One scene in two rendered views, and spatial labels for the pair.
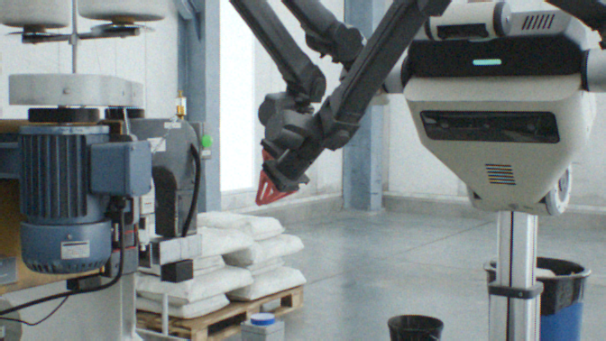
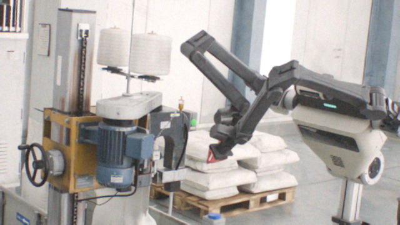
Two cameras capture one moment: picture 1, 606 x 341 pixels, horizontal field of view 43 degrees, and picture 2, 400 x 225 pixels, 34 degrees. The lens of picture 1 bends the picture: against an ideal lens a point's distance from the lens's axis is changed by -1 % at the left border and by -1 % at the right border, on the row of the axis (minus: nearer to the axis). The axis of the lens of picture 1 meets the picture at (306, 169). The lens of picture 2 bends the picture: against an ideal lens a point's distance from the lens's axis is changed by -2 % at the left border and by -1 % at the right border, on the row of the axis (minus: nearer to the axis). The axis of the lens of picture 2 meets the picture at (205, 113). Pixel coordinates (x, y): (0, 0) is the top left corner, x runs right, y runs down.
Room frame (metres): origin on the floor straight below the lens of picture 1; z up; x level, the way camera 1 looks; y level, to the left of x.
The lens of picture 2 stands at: (-1.11, -0.50, 1.83)
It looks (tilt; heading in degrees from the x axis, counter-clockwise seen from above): 9 degrees down; 13
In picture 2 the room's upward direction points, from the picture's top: 5 degrees clockwise
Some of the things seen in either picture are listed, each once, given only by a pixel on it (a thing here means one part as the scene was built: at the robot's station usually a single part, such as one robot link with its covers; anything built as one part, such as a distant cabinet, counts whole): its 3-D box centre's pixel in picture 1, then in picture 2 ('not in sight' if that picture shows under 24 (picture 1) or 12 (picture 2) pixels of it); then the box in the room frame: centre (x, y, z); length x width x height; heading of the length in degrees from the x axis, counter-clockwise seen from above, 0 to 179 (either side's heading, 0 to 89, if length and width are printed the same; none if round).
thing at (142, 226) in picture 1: (142, 230); (153, 167); (1.58, 0.34, 1.11); 0.03 x 0.03 x 0.06
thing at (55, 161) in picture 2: not in sight; (52, 162); (1.30, 0.69, 1.14); 0.11 x 0.06 x 0.11; 57
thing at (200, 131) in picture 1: (194, 140); (187, 120); (1.83, 0.27, 1.28); 0.08 x 0.05 x 0.09; 57
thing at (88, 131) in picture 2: (16, 157); (97, 134); (1.33, 0.51, 1.27); 0.12 x 0.09 x 0.09; 147
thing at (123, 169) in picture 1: (122, 174); (139, 149); (1.30, 0.31, 1.25); 0.10 x 0.08 x 0.12; 172
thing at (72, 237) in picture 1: (65, 197); (115, 154); (1.31, 0.42, 1.21); 0.15 x 0.15 x 0.25
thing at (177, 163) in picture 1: (115, 171); (147, 132); (1.77, 0.44, 1.21); 0.30 x 0.25 x 0.30; 57
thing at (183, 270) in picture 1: (181, 269); (174, 185); (1.78, 0.29, 0.98); 0.09 x 0.05 x 0.05; 147
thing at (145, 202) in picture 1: (142, 213); (154, 159); (1.59, 0.34, 1.14); 0.05 x 0.04 x 0.16; 147
